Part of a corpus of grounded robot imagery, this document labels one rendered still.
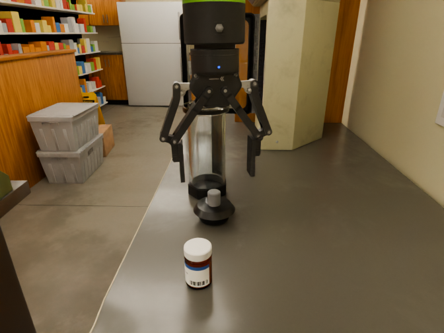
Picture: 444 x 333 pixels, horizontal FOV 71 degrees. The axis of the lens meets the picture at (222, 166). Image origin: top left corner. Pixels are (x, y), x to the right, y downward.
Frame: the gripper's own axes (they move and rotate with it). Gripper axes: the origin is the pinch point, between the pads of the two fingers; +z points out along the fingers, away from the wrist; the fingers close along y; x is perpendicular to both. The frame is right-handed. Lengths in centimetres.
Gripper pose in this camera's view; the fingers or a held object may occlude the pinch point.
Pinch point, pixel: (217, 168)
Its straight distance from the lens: 55.4
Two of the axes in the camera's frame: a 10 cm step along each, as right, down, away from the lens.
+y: -9.9, 0.8, -1.5
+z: 0.1, 9.2, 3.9
